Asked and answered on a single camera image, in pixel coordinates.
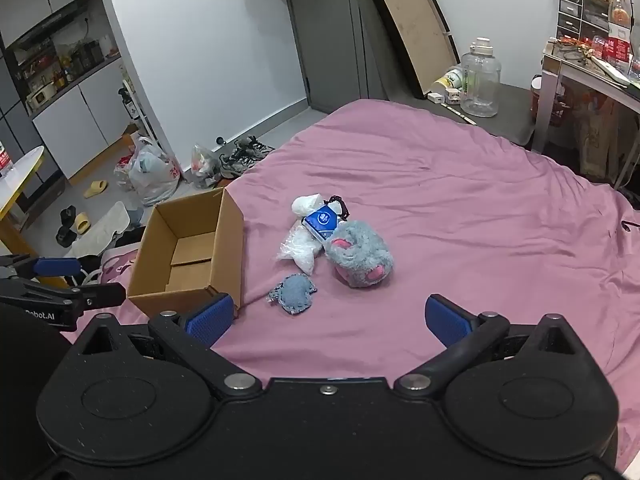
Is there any grey fluffy plush slipper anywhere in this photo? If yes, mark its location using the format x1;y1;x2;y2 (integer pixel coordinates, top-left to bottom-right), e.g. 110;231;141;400
324;219;395;290

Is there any black beaded pouch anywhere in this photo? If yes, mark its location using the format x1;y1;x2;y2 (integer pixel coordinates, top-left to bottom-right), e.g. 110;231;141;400
327;195;352;222

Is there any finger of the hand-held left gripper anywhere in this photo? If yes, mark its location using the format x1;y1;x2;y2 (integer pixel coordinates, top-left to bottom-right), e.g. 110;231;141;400
0;280;127;312
0;254;82;281

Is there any blue-grey knitted cloth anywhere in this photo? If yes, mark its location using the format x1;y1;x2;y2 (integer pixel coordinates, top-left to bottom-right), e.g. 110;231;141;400
266;273;319;316

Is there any grey drawer organizer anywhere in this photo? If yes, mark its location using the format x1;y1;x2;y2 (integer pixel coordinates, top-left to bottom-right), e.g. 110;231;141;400
555;0;612;42

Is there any white floor mat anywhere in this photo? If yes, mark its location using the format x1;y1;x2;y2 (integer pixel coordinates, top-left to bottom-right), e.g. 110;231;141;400
71;201;132;257

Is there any clear plastic trash bag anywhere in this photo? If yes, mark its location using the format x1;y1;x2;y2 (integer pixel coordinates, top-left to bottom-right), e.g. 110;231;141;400
191;143;222;190

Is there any brown cardboard box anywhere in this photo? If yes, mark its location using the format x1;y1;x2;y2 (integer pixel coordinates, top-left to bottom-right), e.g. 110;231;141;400
127;187;246;321

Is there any grey door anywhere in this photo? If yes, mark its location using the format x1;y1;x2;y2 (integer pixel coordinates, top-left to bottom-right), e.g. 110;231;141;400
281;0;392;114

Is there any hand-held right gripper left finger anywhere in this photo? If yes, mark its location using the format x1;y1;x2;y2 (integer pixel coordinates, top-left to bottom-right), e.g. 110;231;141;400
70;294;262;400

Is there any black cloth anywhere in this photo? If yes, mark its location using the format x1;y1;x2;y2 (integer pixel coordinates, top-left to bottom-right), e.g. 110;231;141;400
79;227;147;273

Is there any pink bed sheet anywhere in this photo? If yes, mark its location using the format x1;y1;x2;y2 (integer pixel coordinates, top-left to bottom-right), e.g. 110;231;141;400
57;98;640;476

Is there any round white yellow-edged table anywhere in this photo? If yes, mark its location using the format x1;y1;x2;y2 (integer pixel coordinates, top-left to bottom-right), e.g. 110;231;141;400
0;145;47;257

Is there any large clear water bottle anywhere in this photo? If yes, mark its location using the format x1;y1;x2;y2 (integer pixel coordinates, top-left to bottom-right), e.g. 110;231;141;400
458;37;501;119

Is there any dark framed wooden board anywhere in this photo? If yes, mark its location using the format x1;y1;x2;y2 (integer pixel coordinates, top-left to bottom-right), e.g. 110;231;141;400
366;0;461;101

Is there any white desk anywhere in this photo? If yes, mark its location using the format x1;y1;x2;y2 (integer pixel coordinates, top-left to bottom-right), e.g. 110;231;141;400
531;37;640;192

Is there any grey white kitchen cabinet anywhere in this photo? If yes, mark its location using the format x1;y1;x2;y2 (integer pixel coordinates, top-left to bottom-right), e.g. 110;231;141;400
0;0;137;182

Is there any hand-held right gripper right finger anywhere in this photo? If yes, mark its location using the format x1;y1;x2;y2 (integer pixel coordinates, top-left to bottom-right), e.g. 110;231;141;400
394;294;581;400

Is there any black spray bottle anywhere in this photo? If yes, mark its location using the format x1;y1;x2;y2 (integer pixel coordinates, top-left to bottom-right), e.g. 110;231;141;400
118;87;139;122

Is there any pair of grey sneakers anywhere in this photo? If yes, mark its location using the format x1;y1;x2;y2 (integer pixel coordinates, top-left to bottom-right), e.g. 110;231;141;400
219;135;275;179

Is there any brown paper bag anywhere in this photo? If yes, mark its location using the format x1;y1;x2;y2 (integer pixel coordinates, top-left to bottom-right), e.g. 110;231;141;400
574;109;627;182

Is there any white plastic shopping bag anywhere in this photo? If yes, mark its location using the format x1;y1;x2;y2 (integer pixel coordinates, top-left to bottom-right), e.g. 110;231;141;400
126;135;182;206

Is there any blue tissue pack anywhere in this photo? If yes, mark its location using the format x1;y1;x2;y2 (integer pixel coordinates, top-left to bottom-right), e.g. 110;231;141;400
302;205;342;242

